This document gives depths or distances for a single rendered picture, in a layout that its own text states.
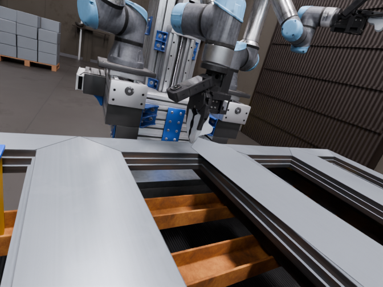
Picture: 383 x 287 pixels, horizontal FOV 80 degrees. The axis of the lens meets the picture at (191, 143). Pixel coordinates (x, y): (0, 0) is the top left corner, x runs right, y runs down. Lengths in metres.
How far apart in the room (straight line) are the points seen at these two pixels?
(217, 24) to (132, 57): 0.50
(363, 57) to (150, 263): 3.55
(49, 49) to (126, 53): 6.30
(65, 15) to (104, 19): 10.89
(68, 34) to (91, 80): 10.68
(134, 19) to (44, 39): 6.31
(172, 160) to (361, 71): 3.20
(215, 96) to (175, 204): 0.36
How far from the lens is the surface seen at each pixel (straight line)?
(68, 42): 11.81
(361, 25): 1.19
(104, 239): 0.36
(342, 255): 0.54
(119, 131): 0.97
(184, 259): 0.58
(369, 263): 0.57
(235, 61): 1.19
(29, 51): 7.33
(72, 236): 0.37
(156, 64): 1.23
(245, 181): 0.63
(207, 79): 0.57
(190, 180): 0.93
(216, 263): 0.63
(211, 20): 0.59
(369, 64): 3.62
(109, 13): 0.93
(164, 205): 0.73
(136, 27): 1.02
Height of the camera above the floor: 1.12
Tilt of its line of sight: 19 degrees down
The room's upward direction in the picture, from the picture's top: 15 degrees clockwise
